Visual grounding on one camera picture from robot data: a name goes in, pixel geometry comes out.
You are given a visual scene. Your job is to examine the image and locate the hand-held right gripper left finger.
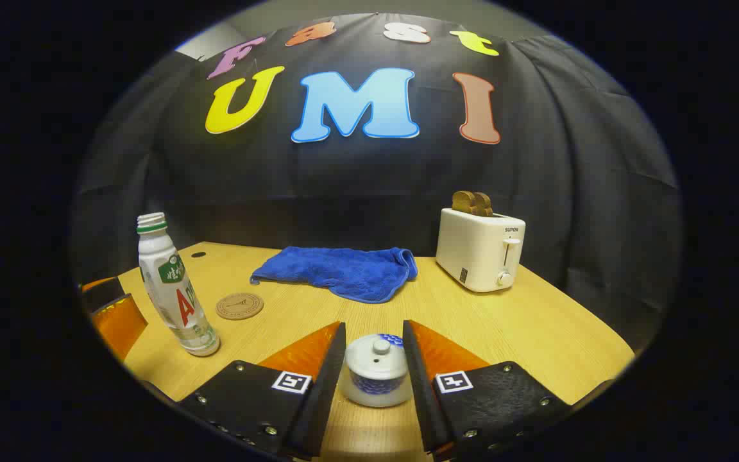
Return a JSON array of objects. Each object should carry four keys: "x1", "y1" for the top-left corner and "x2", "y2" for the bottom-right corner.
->
[{"x1": 177, "y1": 321, "x2": 348, "y2": 461}]

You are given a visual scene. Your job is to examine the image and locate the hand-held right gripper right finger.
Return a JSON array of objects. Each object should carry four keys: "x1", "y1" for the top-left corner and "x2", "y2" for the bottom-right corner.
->
[{"x1": 402, "y1": 320, "x2": 572, "y2": 461}]

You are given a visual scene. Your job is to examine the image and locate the white green-label water bottle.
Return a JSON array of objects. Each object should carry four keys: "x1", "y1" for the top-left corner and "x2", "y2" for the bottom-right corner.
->
[{"x1": 136, "y1": 212, "x2": 221, "y2": 357}]

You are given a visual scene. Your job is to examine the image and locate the round cork coaster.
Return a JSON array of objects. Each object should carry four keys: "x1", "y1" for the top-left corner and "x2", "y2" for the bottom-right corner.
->
[{"x1": 216, "y1": 292, "x2": 265, "y2": 320}]

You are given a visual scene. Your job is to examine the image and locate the blue towel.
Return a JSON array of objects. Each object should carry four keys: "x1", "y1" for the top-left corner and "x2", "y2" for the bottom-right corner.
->
[{"x1": 250, "y1": 246, "x2": 419, "y2": 305}]

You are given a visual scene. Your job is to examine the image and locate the white toaster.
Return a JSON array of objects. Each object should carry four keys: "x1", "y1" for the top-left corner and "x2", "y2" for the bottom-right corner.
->
[{"x1": 436, "y1": 207, "x2": 527, "y2": 293}]

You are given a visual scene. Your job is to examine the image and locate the black backdrop cloth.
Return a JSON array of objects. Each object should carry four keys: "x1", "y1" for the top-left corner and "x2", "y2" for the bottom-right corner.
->
[{"x1": 68, "y1": 13, "x2": 684, "y2": 354}]

